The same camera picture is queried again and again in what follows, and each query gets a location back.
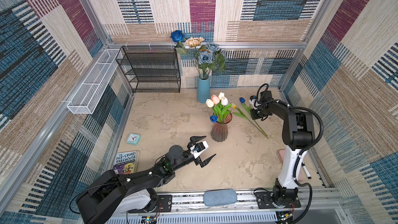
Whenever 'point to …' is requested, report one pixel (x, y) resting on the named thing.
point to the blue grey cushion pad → (219, 197)
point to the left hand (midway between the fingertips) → (209, 143)
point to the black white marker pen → (306, 170)
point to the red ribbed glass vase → (219, 131)
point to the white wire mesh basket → (86, 100)
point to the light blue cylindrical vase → (203, 88)
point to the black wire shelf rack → (150, 64)
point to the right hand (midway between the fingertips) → (254, 115)
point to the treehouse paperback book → (125, 163)
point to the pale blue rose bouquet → (211, 58)
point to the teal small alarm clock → (133, 139)
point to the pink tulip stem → (216, 100)
